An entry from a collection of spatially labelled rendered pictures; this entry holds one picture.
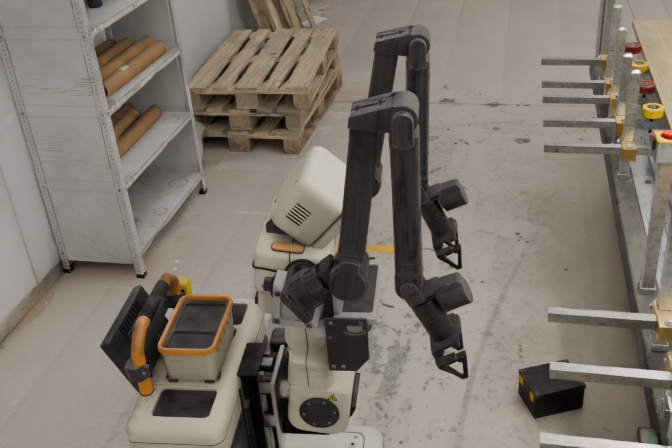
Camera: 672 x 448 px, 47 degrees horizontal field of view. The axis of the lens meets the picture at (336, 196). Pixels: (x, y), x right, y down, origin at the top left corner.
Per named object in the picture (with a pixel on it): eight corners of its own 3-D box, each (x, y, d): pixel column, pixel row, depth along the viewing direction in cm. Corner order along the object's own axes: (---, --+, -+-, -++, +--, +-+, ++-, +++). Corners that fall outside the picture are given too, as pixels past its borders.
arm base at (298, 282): (288, 266, 173) (278, 298, 163) (315, 247, 170) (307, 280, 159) (314, 292, 176) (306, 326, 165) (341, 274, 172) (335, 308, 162)
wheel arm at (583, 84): (541, 89, 362) (541, 81, 360) (541, 87, 365) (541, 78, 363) (640, 91, 353) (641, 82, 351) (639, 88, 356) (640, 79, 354)
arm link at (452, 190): (408, 173, 205) (407, 189, 197) (449, 156, 201) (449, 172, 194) (428, 208, 210) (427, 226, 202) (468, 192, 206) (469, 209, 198)
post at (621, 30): (607, 134, 344) (618, 27, 321) (606, 130, 347) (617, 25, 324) (615, 134, 343) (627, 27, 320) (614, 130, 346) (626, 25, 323)
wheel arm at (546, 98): (542, 105, 340) (542, 96, 338) (542, 102, 343) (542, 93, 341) (648, 107, 330) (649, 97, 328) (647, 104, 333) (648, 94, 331)
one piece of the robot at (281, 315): (271, 324, 170) (272, 282, 165) (275, 310, 174) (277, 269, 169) (316, 330, 169) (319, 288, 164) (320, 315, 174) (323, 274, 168)
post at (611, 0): (599, 90, 386) (608, -7, 363) (598, 87, 389) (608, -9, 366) (606, 90, 385) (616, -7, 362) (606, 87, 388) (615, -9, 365)
